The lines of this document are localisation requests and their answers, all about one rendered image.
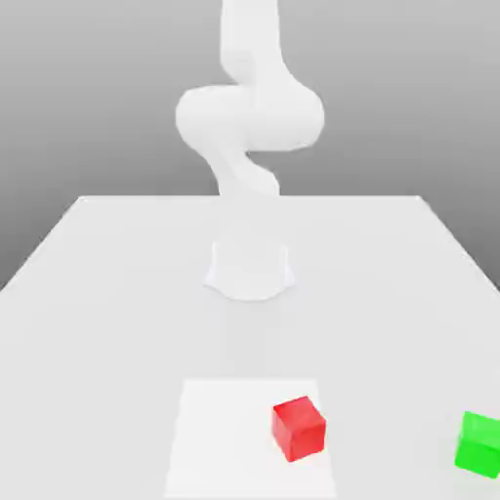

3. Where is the small red cube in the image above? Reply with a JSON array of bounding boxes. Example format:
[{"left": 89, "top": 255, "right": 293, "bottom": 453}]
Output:
[{"left": 271, "top": 395, "right": 327, "bottom": 464}]

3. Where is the small green cube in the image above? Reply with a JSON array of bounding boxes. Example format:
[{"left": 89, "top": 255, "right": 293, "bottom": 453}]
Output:
[{"left": 453, "top": 410, "right": 500, "bottom": 480}]

